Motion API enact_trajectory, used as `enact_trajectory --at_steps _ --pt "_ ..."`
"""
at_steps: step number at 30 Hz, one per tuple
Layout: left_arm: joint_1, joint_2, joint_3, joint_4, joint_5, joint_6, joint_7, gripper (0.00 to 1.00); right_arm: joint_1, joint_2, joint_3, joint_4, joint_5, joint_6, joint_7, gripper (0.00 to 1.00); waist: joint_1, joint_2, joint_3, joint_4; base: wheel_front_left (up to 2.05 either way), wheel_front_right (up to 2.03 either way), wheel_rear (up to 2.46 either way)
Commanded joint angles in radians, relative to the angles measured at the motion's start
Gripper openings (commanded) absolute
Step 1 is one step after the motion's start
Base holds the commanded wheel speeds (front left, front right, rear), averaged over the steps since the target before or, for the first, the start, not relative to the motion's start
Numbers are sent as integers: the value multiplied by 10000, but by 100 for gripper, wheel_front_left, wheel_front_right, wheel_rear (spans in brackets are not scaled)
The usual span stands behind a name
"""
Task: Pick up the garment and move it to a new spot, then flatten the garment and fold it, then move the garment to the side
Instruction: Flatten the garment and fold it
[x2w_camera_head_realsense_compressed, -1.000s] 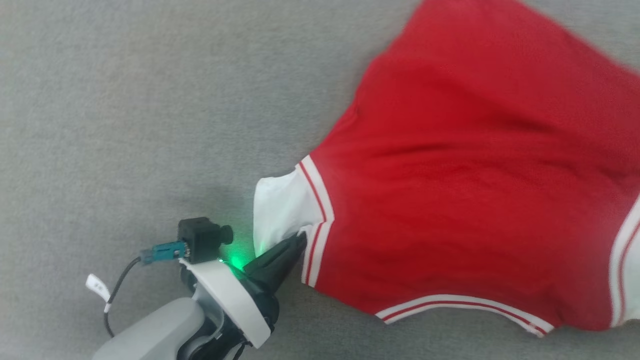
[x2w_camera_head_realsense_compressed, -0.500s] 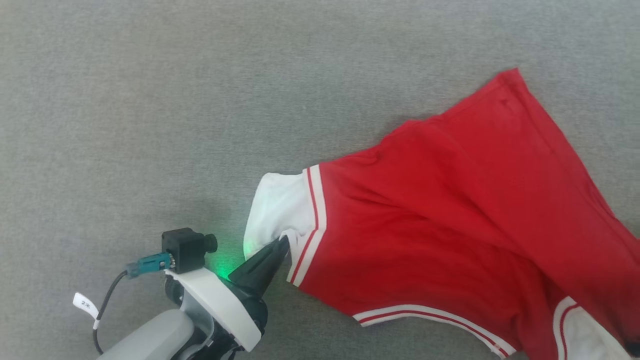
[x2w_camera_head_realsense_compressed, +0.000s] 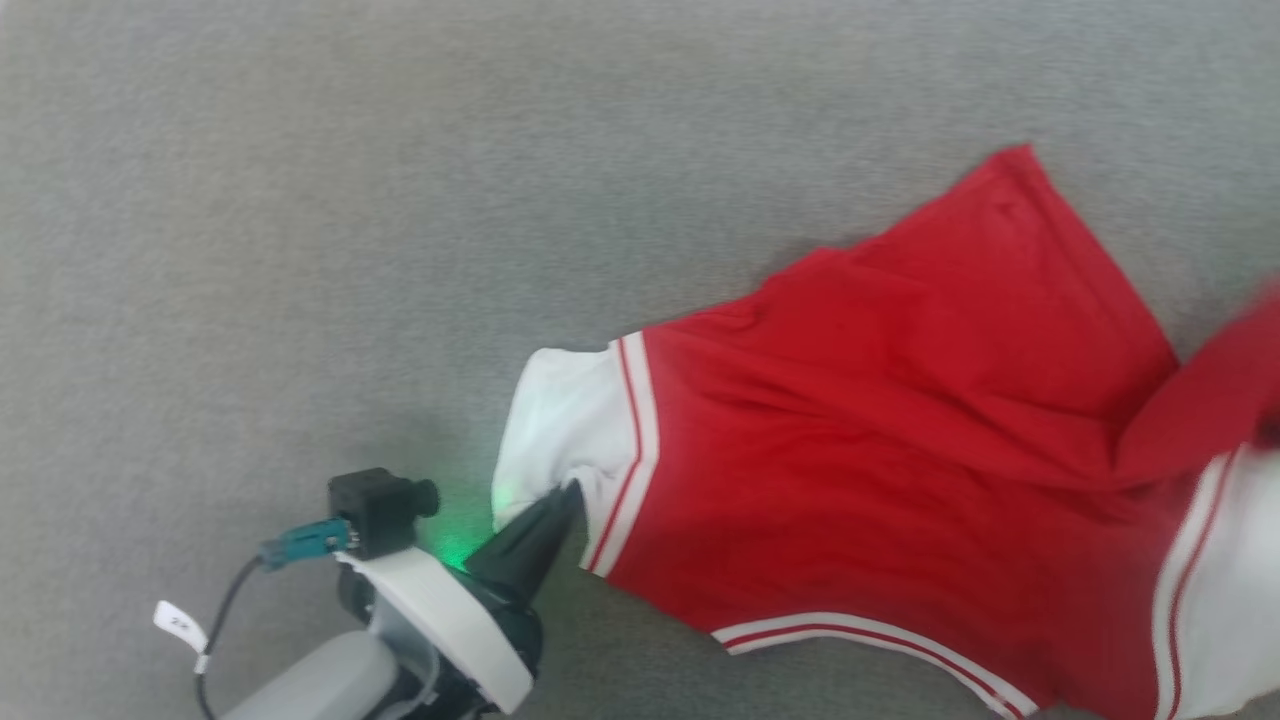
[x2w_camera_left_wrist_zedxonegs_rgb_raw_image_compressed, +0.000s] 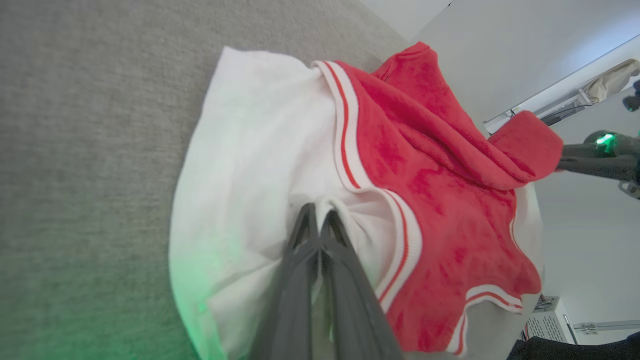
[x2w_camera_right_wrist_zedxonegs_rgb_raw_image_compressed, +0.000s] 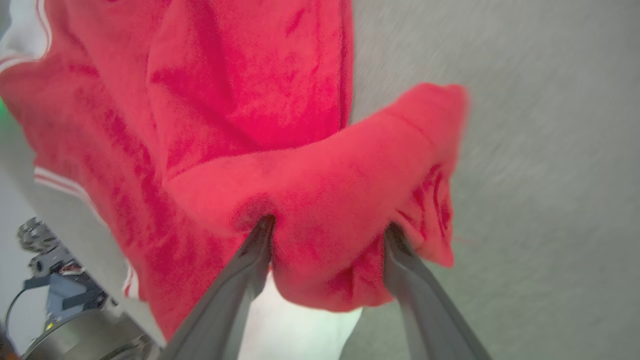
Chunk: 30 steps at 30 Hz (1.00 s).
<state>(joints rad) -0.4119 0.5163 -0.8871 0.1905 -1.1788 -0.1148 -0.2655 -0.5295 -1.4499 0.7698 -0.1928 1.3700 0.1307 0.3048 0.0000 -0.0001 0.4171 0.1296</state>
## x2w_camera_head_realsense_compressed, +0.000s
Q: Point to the red and white garment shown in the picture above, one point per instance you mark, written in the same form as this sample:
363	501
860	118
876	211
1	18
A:
900	450

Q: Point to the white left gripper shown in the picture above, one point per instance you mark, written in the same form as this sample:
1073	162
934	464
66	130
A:
450	620

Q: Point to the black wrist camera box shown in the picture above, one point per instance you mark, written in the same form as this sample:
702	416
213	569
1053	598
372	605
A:
380	512

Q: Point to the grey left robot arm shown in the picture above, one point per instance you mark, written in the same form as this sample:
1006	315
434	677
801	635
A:
320	685

